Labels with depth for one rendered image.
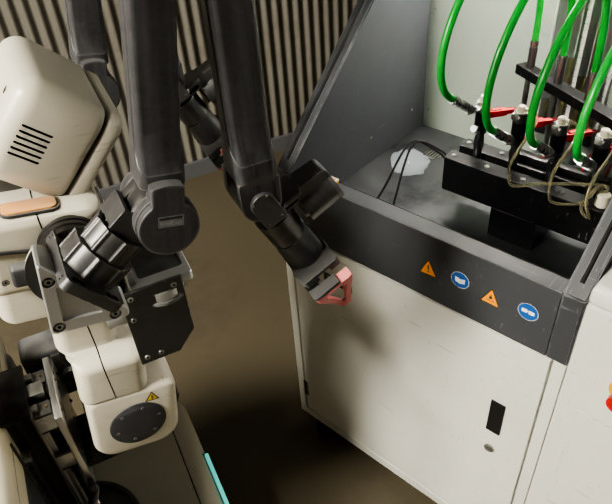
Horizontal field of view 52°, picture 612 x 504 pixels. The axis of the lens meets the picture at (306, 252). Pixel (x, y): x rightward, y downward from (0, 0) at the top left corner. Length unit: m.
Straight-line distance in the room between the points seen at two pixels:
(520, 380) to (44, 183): 0.92
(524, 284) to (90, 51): 0.83
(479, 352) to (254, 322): 1.22
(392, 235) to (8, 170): 0.72
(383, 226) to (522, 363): 0.37
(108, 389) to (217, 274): 1.50
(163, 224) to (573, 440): 0.91
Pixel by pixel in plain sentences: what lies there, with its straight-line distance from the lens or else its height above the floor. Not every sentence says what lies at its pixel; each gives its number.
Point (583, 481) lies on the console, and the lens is 1.44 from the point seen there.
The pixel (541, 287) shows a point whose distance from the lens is 1.14.
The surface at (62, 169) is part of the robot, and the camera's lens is 0.91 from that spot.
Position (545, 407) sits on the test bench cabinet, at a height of 0.66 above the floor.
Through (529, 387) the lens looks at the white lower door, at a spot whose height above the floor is 0.69.
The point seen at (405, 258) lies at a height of 0.87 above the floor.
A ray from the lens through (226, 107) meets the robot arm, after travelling 0.77.
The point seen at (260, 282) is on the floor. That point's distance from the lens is 2.54.
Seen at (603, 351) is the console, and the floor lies 0.87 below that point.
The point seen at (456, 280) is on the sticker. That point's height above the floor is 0.87.
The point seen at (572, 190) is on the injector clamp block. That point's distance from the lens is 1.35.
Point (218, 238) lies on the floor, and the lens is 2.79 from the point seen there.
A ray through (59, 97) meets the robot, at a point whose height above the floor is 1.36.
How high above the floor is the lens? 1.70
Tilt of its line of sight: 40 degrees down
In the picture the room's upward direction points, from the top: 5 degrees counter-clockwise
